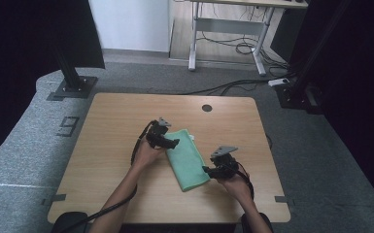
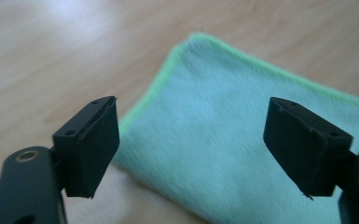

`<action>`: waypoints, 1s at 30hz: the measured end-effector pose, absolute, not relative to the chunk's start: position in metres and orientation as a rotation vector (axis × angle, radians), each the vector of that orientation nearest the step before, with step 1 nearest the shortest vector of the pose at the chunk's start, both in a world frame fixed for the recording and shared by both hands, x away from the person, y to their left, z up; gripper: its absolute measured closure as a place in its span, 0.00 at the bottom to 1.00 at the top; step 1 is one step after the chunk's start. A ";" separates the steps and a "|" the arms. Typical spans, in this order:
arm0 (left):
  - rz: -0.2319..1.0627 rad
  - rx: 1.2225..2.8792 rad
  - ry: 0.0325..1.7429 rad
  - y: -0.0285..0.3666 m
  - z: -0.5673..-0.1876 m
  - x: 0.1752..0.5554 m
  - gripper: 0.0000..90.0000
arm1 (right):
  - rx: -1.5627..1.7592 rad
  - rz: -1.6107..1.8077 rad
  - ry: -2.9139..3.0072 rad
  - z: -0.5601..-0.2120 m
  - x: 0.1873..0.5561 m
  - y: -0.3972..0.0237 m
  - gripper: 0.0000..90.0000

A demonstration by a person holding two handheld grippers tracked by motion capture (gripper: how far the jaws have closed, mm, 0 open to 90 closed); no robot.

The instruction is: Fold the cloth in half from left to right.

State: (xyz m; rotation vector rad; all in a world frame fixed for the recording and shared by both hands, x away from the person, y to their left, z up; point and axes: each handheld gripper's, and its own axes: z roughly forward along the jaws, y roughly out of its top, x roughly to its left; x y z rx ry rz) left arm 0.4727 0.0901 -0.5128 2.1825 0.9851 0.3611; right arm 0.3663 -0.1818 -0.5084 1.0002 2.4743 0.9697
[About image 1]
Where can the white power strip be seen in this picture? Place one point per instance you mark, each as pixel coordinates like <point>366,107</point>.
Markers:
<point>278,82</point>

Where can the white metal desk frame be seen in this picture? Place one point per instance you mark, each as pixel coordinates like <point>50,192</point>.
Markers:
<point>230,26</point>

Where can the black table grommet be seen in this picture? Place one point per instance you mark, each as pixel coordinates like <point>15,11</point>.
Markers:
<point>207,108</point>

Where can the black curtain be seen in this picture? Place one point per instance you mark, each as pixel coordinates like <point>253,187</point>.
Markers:
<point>362,81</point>
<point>19,48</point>

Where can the grey tape strip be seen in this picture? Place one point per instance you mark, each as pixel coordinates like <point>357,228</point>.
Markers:
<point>55,198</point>
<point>283,199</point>

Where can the person's right leg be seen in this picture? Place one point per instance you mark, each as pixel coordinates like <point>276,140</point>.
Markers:
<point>267,220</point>

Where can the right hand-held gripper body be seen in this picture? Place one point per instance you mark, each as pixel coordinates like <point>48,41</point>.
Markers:
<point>226,165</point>

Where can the person's left hand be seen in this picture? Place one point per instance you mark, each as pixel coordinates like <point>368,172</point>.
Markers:
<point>145,155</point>

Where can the person's leg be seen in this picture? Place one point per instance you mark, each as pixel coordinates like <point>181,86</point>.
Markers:
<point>267,220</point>
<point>69,221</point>

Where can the person's left leg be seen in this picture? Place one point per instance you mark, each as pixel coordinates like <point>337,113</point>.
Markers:
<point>69,221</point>

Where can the black metal stand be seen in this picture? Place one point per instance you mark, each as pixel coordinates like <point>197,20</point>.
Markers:
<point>296,93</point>
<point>73,85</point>

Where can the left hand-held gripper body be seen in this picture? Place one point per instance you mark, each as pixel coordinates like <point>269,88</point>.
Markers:
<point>157,134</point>

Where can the green microfibre towel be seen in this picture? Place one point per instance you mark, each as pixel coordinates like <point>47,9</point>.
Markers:
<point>187,161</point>

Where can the person's right hand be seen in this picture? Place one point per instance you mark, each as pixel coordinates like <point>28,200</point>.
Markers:
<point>238,186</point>

